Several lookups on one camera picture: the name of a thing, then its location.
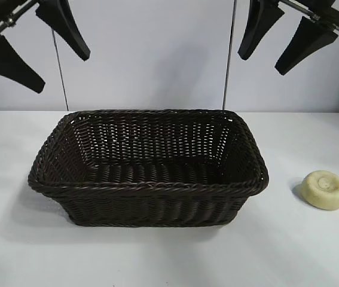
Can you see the pale yellow round pastry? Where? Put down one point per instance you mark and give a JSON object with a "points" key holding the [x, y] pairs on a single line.
{"points": [[321, 194]]}

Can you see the dark brown woven basket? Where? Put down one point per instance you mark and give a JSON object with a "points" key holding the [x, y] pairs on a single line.
{"points": [[145, 203]]}

